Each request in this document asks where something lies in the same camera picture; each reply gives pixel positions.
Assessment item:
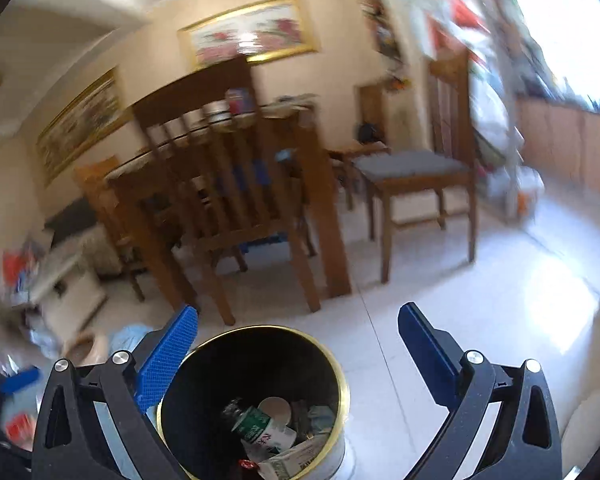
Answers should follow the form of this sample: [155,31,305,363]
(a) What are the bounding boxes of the light blue face mask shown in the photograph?
[109,324,154,356]

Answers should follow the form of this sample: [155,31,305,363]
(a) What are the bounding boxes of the black gold trash bin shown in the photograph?
[157,325,350,479]

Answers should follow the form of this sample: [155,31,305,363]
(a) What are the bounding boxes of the beige stone ashtray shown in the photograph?
[61,330,109,366]

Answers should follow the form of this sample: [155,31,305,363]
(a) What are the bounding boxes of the green label plastic bottle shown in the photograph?
[222,401,297,454]

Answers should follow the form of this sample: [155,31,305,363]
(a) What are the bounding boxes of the white coffee table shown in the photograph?
[8,252,108,344]

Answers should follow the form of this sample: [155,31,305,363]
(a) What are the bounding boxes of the dark grey sofa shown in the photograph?
[44,196,98,248]

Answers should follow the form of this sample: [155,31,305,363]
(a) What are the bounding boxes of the red plastic bag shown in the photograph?
[2,252,27,288]

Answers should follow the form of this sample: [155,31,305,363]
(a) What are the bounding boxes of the grey cushioned wooden chair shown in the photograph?
[353,47,478,284]

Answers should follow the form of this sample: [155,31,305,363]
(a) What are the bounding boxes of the left wooden dining chair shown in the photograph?
[73,155,145,302]

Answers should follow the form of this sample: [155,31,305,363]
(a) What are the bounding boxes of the wooden dining chair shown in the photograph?
[131,55,321,325]
[73,155,145,302]

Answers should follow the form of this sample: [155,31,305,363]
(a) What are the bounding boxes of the corner wooden chair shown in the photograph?
[355,82,387,144]

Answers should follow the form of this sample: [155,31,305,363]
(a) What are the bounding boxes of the near wooden dining chair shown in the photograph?
[131,55,321,325]

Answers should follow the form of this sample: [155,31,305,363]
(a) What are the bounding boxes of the wooden dining table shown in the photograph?
[107,100,351,325]

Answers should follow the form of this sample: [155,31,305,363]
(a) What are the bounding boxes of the horse painting gold frame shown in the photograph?
[35,67,131,185]

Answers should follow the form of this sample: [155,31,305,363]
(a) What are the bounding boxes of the wall shelf with items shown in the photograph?
[360,0,404,70]

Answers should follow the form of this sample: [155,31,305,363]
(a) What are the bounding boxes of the peony painting gold frame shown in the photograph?
[178,0,320,70]

